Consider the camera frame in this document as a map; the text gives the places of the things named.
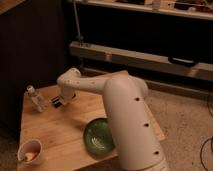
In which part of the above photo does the green patterned bowl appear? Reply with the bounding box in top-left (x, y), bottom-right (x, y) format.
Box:
top-left (83, 118), bottom-right (115, 156)

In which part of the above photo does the clear plastic bottle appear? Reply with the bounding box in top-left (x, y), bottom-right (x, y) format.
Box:
top-left (27, 85), bottom-right (47, 112)

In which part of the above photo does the long grey case with handle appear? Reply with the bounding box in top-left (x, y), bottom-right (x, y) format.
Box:
top-left (69, 41), bottom-right (213, 82)

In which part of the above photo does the upper wooden shelf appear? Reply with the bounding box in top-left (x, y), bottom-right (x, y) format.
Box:
top-left (66, 0), bottom-right (213, 22)

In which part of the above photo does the black whiteboard eraser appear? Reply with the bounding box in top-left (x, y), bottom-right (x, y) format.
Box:
top-left (50, 93), bottom-right (77, 109)

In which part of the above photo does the wooden table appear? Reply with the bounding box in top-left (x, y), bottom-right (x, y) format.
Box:
top-left (16, 70), bottom-right (167, 171)

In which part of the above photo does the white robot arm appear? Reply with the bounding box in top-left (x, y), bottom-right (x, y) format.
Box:
top-left (57, 68), bottom-right (170, 171)

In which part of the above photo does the white cup with food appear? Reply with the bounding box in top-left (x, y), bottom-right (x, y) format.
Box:
top-left (17, 139), bottom-right (44, 165)

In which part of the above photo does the black floor cable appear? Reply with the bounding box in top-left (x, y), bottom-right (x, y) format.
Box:
top-left (199, 93), bottom-right (213, 171)

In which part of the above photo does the metal pole stand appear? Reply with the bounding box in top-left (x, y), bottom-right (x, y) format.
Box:
top-left (72, 0), bottom-right (90, 47)

